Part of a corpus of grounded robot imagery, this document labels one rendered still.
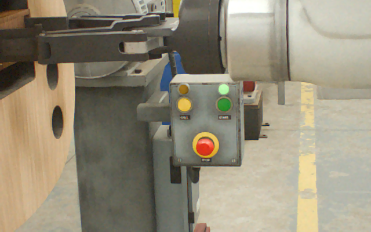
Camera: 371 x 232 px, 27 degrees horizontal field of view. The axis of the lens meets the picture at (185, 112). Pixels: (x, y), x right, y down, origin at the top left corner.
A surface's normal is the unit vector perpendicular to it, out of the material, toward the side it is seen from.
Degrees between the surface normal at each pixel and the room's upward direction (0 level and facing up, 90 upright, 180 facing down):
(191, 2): 36
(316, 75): 130
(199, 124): 90
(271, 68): 125
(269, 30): 79
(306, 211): 0
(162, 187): 90
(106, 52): 90
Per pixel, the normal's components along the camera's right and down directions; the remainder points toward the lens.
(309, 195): -0.04, -0.97
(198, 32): -0.18, 0.07
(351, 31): -0.21, 0.34
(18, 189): 0.98, -0.01
